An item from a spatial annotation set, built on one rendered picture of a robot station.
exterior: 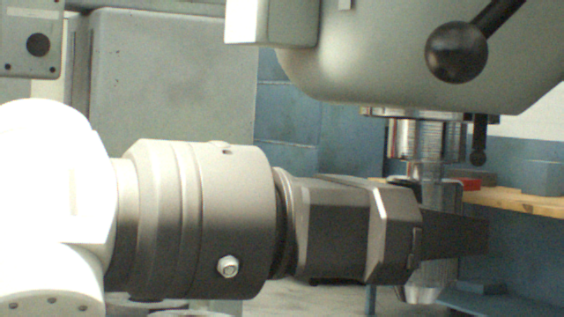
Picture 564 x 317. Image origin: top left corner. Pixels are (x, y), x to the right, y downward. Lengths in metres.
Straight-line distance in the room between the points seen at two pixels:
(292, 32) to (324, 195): 0.09
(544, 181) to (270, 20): 5.88
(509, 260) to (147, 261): 6.64
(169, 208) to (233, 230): 0.04
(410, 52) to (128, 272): 0.19
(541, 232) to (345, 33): 6.38
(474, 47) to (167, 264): 0.19
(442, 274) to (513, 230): 6.50
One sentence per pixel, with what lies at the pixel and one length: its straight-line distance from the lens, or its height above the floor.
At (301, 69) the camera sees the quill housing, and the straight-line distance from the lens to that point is 0.62.
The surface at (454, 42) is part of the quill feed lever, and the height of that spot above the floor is 1.34.
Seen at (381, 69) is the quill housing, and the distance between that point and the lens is 0.58.
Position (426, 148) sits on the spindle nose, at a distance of 0.64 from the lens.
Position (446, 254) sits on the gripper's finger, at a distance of 0.64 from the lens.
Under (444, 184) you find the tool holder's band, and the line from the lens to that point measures 0.65.
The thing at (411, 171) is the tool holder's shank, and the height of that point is 1.27.
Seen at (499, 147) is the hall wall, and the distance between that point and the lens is 7.27.
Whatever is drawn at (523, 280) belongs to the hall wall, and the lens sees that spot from 7.09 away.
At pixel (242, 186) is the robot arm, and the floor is 1.26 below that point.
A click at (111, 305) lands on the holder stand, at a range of 1.09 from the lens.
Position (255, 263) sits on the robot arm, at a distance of 0.59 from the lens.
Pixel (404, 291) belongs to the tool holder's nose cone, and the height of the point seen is 1.20.
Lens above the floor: 1.31
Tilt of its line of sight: 3 degrees down
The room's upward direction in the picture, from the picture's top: 4 degrees clockwise
